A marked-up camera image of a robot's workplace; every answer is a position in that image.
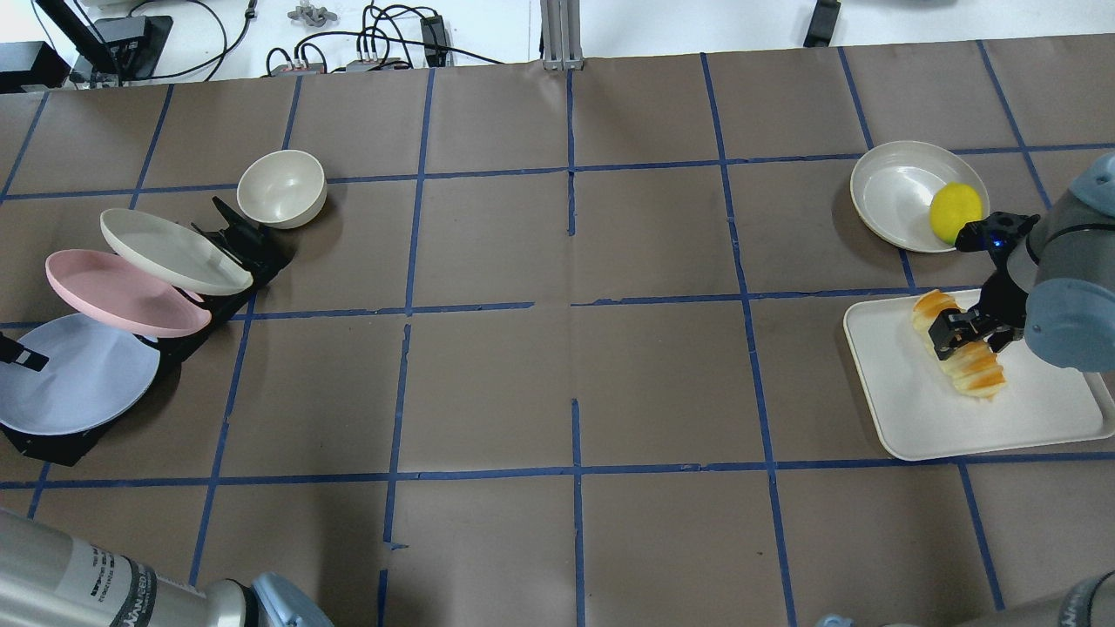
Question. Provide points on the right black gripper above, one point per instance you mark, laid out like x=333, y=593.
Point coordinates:
x=1002, y=302

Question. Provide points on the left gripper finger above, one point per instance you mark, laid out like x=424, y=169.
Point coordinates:
x=18, y=354

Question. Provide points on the orange striped bread loaf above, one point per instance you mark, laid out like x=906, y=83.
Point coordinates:
x=974, y=369

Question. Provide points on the blue plate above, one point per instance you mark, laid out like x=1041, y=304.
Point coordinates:
x=93, y=373

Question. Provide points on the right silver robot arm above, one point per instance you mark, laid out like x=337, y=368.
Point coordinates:
x=1063, y=259

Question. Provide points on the pink plate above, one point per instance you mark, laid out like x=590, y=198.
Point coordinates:
x=110, y=290

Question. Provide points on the cream plate in rack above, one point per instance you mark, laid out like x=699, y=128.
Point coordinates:
x=172, y=253

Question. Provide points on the white rectangular tray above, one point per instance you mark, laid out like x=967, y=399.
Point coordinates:
x=918, y=415

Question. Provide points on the yellow lemon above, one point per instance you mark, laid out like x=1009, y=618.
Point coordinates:
x=952, y=208

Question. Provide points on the shallow cream bowl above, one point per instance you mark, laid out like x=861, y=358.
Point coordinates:
x=893, y=185

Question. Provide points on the black dish rack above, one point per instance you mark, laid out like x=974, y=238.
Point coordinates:
x=255, y=251

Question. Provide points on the cream deep bowl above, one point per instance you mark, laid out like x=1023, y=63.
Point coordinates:
x=284, y=189

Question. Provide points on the aluminium frame post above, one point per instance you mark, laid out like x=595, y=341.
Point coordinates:
x=561, y=35

